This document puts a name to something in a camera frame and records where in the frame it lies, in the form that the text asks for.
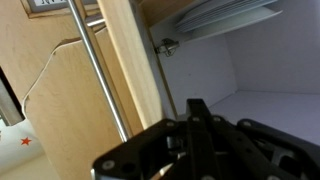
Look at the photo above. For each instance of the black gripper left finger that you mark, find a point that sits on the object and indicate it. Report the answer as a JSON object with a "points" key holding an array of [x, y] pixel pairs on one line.
{"points": [[196, 150]]}

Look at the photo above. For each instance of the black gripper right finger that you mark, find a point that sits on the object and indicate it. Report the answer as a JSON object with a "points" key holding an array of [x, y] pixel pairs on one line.
{"points": [[266, 153]]}

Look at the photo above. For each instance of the metal cabinet hinge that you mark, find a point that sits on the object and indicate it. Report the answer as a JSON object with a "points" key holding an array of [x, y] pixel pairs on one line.
{"points": [[166, 46]]}

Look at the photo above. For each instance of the light plywood panel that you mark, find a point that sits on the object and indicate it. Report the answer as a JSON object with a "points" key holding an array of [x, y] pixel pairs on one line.
{"points": [[66, 110]]}

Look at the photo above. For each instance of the stack of white plates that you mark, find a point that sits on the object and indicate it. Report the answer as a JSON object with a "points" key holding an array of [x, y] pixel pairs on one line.
{"points": [[226, 16]]}

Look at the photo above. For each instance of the framed white text sign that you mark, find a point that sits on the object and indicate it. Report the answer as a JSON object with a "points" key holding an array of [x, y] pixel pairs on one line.
{"points": [[56, 5]]}

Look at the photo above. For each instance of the wall cabinet body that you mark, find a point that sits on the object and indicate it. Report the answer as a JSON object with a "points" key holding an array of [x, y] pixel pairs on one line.
{"points": [[266, 73]]}

